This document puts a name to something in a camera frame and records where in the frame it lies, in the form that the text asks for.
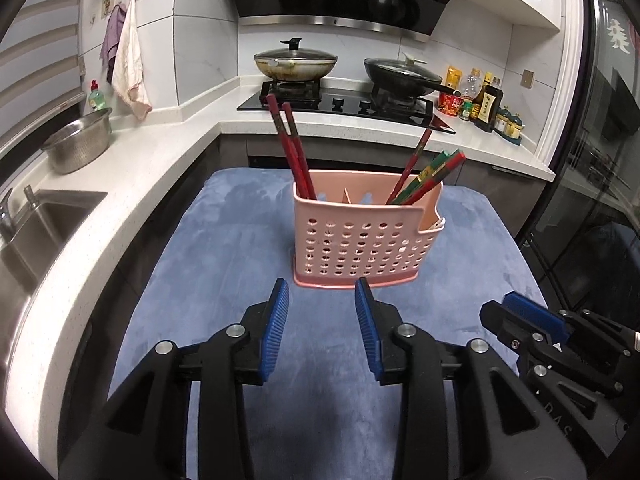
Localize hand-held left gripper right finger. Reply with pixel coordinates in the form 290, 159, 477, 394
353, 276, 588, 480

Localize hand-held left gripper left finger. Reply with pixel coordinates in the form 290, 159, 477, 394
60, 277, 291, 480

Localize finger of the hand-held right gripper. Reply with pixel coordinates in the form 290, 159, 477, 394
479, 299, 617, 399
501, 291, 640, 357

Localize pink perforated utensil holder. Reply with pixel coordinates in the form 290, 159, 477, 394
292, 170, 446, 290

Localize dark red gold-band chopstick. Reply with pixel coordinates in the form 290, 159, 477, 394
407, 151, 467, 206

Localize bright red chopstick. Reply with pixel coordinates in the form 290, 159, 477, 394
387, 128, 434, 206

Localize red chopsticks pair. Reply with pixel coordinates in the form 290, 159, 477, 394
265, 93, 313, 201

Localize blue-grey plush mat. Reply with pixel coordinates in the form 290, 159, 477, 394
107, 167, 563, 480

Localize dark glass door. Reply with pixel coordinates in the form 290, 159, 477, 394
515, 0, 640, 322

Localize seasoning jar set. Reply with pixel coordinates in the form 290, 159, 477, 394
495, 105, 524, 142

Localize dark soy sauce bottle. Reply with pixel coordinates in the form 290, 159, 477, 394
472, 77, 504, 129

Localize red seasoning packet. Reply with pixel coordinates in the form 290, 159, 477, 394
438, 92, 464, 116

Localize black gas stove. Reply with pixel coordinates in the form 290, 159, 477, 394
236, 81, 457, 135

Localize clear plastic bottle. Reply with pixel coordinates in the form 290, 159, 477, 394
462, 72, 484, 107

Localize steel kitchen sink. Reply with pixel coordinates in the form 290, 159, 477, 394
0, 189, 109, 292

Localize black wok with lid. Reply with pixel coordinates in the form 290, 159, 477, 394
363, 51, 462, 99

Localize olive pan with glass lid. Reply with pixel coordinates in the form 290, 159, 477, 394
253, 37, 339, 83

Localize steel colander bowl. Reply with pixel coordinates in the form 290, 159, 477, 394
41, 107, 114, 175

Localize chrome sink faucet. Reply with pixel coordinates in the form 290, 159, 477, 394
0, 187, 22, 242

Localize green dish soap bottle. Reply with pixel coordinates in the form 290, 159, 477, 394
87, 79, 110, 112

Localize white hanging towel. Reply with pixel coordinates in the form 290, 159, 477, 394
111, 0, 153, 121

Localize purple hanging cloth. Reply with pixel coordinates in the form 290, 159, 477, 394
99, 4, 126, 85

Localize white window blinds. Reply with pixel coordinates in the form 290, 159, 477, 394
0, 0, 86, 154

